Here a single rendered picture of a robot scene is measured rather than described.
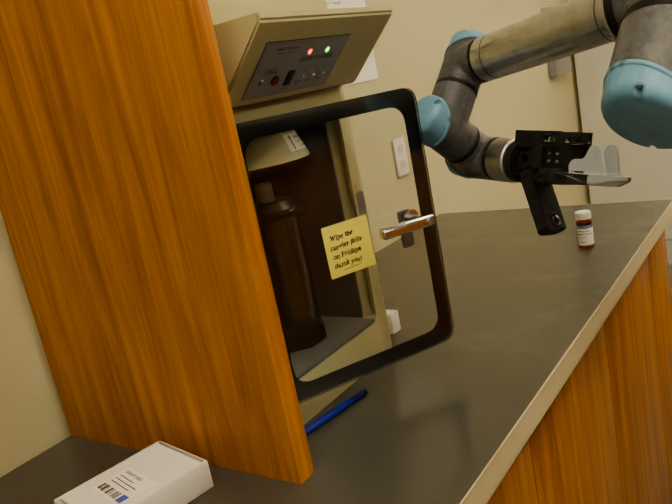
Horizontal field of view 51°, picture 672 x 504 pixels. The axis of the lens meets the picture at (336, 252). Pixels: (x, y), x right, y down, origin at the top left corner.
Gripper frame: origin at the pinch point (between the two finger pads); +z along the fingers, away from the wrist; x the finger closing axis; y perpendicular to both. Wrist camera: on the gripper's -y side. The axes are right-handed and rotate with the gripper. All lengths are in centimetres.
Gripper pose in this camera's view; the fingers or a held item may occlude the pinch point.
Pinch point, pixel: (621, 183)
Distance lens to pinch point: 108.7
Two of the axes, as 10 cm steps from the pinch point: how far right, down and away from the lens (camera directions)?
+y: 0.4, -9.8, -1.7
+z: 5.2, 1.7, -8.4
